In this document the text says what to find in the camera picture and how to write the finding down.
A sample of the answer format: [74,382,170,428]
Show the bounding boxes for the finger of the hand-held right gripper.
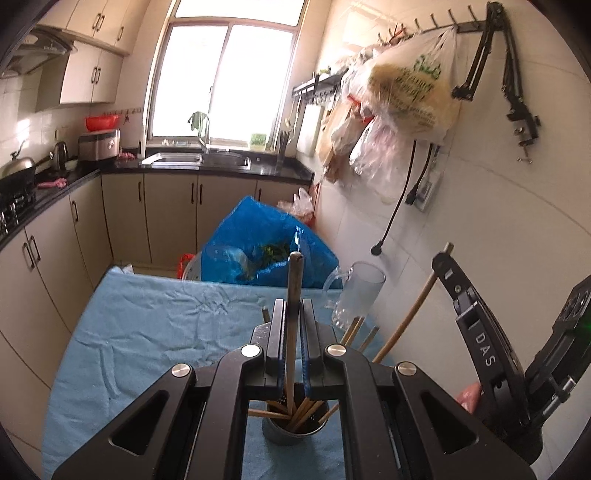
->
[431,253,533,428]

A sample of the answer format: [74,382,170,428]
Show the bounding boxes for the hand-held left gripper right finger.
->
[300,298,533,480]

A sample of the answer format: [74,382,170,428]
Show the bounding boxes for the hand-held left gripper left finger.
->
[51,298,287,480]

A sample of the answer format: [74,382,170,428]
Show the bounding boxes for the bunch of chopsticks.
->
[247,307,380,435]

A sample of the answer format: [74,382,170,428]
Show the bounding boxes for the black utensil holder cup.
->
[262,398,331,447]

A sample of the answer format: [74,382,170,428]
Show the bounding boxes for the wooden chopstick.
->
[372,242,454,364]
[283,251,306,418]

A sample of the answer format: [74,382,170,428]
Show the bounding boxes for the person's right hand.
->
[455,382,484,415]

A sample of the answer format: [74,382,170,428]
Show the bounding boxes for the clear glass pitcher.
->
[322,261,387,329]

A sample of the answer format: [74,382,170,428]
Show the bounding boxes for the light blue tablecloth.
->
[41,265,402,480]

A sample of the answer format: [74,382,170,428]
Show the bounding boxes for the blue plastic bag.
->
[200,195,341,289]

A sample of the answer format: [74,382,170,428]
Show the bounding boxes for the crumpled clear plastic bag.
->
[277,187,315,228]

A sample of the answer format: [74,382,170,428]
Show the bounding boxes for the black kitchen countertop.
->
[0,154,315,248]

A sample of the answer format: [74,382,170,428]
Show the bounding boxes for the beige lower cabinets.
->
[0,173,315,393]

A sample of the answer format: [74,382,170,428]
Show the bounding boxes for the beige cabinets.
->
[34,0,154,112]
[0,173,315,393]

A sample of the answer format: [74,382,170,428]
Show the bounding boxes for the hanging clear plastic bag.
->
[348,115,417,206]

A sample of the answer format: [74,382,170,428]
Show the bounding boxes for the steel sink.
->
[141,151,253,171]

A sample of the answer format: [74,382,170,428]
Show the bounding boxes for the hanging brown bag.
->
[316,97,376,186]

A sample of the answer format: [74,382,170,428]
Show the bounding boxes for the white cutting board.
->
[295,104,324,158]

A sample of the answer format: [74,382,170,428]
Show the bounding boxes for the steel faucet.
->
[198,115,213,154]

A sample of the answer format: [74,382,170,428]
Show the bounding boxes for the yellow printed plastic bag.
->
[367,28,463,145]

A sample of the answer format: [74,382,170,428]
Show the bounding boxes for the kitchen window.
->
[145,0,308,145]

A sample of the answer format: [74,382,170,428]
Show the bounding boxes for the red bowl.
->
[84,115,120,132]

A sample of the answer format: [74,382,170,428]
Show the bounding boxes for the steel kettle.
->
[50,141,70,171]

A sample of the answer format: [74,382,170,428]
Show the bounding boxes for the gas stove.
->
[0,182,38,234]

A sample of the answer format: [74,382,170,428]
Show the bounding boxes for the black wok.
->
[0,141,39,186]

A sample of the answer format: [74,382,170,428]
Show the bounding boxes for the beige upper cabinets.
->
[34,0,154,112]

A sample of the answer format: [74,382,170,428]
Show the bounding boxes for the range hood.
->
[0,25,78,80]

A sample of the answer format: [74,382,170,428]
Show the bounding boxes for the white wall socket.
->
[413,179,438,212]

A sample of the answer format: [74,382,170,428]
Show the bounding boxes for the black power cable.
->
[370,138,419,256]

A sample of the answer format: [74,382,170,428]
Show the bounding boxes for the black plug cable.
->
[405,143,438,206]

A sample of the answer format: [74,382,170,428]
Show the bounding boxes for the black wall shelf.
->
[291,71,350,100]

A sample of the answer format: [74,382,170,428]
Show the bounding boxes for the black wall hook rail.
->
[378,4,491,37]

